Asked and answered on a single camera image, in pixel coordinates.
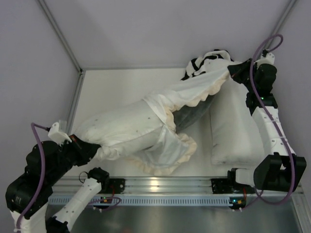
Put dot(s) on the bare white pillow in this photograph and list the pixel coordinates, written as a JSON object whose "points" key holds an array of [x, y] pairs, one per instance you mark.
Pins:
{"points": [[235, 136]]}

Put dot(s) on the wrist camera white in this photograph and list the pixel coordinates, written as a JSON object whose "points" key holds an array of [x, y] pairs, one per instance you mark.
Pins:
{"points": [[57, 132], [266, 58]]}

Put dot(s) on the aluminium frame post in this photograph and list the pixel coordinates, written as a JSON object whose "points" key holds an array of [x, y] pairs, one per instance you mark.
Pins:
{"points": [[273, 41], [52, 21]]}

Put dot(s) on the grey cream ruffled pillowcase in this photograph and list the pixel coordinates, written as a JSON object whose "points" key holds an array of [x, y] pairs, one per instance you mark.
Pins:
{"points": [[172, 149]]}

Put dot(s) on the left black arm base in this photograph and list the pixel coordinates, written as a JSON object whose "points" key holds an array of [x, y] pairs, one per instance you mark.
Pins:
{"points": [[113, 186]]}

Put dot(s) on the right aluminium frame post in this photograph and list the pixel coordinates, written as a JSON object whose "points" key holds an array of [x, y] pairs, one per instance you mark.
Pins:
{"points": [[273, 41]]}

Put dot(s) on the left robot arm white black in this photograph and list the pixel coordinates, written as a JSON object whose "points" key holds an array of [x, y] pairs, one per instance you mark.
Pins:
{"points": [[27, 197]]}

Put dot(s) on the black white striped cloth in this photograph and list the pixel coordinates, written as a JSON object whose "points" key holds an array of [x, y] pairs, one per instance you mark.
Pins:
{"points": [[203, 64]]}

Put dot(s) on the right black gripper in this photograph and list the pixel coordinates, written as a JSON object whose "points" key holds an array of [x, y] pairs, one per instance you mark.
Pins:
{"points": [[239, 72]]}

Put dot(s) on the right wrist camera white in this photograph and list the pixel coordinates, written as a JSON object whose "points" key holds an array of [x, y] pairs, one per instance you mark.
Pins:
{"points": [[266, 58]]}

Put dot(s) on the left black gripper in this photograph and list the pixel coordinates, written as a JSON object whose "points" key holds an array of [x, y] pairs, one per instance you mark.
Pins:
{"points": [[81, 150]]}

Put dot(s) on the left aluminium frame post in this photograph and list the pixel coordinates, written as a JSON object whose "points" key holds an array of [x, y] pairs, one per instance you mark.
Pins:
{"points": [[52, 21]]}

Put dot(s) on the aluminium mounting rail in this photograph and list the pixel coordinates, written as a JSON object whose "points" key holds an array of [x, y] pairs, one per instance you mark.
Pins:
{"points": [[167, 185]]}

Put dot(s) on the slotted grey cable duct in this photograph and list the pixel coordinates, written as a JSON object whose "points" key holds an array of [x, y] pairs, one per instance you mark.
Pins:
{"points": [[170, 201]]}

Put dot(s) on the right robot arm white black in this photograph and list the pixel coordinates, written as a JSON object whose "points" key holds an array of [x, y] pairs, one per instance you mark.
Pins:
{"points": [[280, 169]]}

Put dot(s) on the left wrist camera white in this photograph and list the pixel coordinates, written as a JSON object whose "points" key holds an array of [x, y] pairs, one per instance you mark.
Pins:
{"points": [[57, 132]]}

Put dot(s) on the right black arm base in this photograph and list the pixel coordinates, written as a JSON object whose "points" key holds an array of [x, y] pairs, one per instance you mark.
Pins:
{"points": [[226, 186]]}

